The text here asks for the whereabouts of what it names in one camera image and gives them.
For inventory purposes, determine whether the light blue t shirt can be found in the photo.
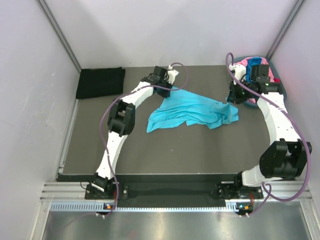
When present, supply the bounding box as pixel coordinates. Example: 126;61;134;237
146;89;239;133

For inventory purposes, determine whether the folded black t shirt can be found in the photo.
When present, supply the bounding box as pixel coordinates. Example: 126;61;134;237
75;67;126;100

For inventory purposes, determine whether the slotted cable duct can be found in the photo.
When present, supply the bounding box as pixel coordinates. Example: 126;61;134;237
50;202;252;214

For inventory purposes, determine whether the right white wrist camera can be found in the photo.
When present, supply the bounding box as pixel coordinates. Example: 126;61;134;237
228;64;247;81

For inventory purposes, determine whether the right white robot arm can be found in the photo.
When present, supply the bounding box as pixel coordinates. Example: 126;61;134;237
226;63;312;202

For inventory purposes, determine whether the magenta t shirt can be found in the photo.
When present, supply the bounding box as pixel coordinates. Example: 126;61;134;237
273;78;281;83

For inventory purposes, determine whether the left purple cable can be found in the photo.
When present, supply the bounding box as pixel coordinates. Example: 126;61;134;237
99;61;190;217

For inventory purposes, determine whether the dark blue t shirt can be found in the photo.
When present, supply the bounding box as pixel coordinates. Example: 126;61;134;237
245;57;262;82

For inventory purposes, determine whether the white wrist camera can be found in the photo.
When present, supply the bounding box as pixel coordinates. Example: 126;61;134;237
166;65;180;86
228;64;247;81

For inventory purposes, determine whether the blue laundry basket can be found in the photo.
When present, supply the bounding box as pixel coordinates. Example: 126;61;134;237
232;55;288;109

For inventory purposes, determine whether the corner aluminium post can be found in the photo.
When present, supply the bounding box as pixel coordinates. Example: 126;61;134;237
265;0;307;60
35;0;82;73

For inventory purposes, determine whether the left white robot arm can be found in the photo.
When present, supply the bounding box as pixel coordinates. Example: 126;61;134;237
91;65;179;199

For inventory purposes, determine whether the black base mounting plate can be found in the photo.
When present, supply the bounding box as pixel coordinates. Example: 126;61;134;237
84;181;264;208

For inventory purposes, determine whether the purple cable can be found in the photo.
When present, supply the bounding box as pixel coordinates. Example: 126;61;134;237
225;51;313;217
99;61;190;217

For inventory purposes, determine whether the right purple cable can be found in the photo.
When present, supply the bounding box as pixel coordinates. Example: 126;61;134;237
225;51;313;217

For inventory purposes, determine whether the pink t shirt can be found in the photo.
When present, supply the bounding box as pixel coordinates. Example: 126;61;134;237
234;56;276;104

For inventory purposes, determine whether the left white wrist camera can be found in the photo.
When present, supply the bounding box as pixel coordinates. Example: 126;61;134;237
166;65;180;86

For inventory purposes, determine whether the left corner aluminium post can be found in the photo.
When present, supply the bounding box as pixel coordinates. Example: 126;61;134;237
35;0;82;73

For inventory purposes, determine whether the right corner aluminium post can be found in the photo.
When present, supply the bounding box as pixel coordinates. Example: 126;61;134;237
265;0;307;60

